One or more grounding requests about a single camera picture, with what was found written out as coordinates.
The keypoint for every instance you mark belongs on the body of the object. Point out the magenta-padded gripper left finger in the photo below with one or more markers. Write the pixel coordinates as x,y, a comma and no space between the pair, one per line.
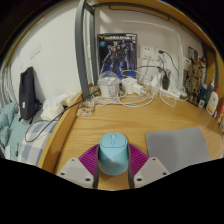
71,170

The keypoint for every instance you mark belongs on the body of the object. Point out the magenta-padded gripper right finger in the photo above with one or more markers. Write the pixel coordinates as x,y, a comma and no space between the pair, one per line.
153,170

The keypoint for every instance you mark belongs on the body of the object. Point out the light blue computer mouse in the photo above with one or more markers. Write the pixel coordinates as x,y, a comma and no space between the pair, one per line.
113,156

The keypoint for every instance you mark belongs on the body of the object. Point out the grey mouse pad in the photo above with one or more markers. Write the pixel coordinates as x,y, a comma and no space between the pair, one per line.
176,146

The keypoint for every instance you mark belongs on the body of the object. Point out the blue plaid bedding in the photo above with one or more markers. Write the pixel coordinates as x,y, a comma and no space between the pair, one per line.
30,140

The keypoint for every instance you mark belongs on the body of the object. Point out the small clear plastic holder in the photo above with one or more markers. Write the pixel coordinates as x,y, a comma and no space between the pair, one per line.
85,108

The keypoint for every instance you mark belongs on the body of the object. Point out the white power strip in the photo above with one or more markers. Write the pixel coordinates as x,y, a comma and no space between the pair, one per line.
171,92

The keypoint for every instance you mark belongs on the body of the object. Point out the white charger block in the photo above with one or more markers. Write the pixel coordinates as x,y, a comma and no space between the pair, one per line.
130,85

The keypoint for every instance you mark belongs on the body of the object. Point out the black backpack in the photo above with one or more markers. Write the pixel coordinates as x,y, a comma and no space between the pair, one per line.
27,93

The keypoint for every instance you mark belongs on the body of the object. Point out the white pump lotion bottle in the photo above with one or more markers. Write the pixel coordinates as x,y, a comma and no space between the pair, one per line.
212,103

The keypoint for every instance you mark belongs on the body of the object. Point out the black power adapter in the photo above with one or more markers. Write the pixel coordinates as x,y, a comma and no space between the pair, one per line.
166,81

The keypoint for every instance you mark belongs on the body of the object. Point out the teal bottle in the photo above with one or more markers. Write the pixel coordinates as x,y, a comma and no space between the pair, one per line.
203,93

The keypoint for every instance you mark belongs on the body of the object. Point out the clear domed container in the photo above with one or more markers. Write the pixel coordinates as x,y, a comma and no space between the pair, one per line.
109,85

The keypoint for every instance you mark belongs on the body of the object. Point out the golden robot figure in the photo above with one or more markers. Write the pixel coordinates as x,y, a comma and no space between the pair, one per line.
195,80

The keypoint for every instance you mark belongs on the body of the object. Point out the blue robot model kit box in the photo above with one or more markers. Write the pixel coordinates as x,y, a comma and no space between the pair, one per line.
116,55

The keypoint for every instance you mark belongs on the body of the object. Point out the white wall socket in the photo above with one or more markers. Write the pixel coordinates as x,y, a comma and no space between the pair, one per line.
160,55
147,52

